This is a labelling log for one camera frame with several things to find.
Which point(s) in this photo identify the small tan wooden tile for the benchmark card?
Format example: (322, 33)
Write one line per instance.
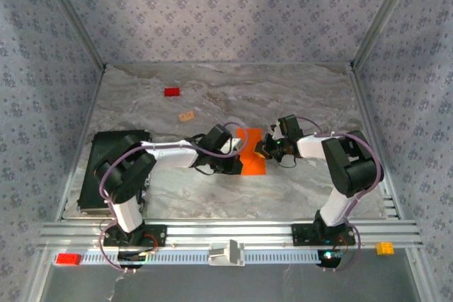
(186, 116)

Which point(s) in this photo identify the aluminium side rail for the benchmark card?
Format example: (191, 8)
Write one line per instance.
(73, 174)
(374, 139)

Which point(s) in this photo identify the flat black case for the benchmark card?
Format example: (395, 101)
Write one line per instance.
(88, 189)

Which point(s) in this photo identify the grey plastic bracket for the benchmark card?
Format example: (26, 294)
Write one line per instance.
(226, 254)

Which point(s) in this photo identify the large red toy brick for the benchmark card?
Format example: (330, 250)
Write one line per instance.
(69, 259)

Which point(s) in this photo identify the right controller board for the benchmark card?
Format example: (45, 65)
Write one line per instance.
(329, 256)

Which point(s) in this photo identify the yellow toy brick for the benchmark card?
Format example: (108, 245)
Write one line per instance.
(384, 248)

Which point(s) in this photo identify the left controller board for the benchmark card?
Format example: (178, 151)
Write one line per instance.
(132, 257)

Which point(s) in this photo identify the white slotted strip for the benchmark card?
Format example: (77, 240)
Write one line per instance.
(177, 257)

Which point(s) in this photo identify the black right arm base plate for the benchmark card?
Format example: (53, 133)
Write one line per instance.
(301, 235)

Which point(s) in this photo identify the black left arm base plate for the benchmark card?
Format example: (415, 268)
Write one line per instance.
(159, 236)

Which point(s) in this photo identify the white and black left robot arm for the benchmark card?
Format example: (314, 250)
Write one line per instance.
(170, 153)

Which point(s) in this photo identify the controller board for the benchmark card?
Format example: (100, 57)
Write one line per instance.
(132, 257)
(329, 256)

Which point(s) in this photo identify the small red toy brick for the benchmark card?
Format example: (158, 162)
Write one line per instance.
(172, 92)

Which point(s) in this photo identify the aluminium corner post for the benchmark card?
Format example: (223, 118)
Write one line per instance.
(75, 15)
(382, 15)

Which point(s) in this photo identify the aluminium mounting rail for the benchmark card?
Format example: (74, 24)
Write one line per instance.
(212, 231)

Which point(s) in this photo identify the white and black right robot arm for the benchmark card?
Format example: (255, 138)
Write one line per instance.
(354, 167)

